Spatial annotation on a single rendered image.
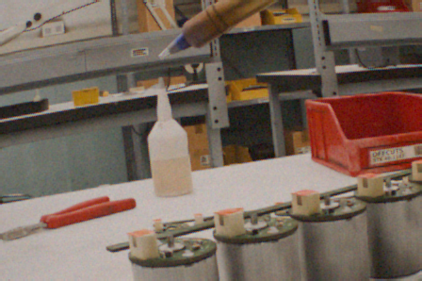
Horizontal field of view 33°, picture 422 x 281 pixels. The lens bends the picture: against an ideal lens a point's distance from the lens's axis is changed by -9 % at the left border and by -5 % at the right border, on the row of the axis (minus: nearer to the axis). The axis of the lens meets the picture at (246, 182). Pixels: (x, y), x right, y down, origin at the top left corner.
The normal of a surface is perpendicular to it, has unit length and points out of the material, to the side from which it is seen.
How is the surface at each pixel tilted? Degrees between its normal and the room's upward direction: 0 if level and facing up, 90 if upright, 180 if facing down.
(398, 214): 90
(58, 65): 90
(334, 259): 90
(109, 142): 90
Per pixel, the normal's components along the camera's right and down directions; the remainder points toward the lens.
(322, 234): -0.31, 0.20
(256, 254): -0.06, 0.18
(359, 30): 0.32, 0.13
